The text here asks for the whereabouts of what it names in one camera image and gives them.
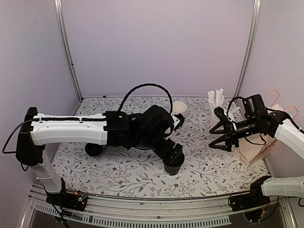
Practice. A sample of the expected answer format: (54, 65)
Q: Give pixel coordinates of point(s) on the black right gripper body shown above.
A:
(253, 125)

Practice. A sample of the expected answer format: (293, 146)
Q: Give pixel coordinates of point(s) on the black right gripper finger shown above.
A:
(222, 127)
(222, 143)

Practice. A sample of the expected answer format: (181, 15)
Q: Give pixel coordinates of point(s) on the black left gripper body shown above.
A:
(150, 142)

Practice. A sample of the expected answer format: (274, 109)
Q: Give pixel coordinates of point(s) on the paper takeout bag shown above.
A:
(257, 146)

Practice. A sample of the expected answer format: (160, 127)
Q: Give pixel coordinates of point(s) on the stack of black paper cups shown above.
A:
(179, 108)

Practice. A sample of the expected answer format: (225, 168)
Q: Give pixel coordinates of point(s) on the single black paper cup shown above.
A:
(172, 170)

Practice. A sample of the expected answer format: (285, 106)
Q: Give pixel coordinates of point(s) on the stack of black cup lids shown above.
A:
(93, 149)

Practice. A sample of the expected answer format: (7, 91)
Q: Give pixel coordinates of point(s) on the single black cup lid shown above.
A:
(178, 161)

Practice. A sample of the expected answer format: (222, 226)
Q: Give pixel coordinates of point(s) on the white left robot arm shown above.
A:
(41, 129)

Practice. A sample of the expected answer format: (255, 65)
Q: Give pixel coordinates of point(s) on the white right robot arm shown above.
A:
(286, 164)

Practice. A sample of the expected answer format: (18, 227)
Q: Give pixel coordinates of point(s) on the white cup with straws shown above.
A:
(216, 99)

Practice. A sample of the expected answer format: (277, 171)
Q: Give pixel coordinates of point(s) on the floral tablecloth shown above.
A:
(140, 174)

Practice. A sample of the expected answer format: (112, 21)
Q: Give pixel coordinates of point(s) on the black right gripper camera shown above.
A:
(223, 119)

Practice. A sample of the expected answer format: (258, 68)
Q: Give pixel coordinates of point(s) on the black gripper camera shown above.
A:
(178, 121)
(223, 119)

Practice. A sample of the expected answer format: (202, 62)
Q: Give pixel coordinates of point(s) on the black left gripper camera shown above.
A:
(178, 121)

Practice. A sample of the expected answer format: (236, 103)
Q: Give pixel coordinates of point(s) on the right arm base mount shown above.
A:
(254, 198)

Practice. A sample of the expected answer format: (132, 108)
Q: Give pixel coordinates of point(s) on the aluminium front rail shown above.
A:
(118, 212)

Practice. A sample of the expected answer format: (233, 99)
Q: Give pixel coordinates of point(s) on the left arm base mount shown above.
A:
(76, 201)

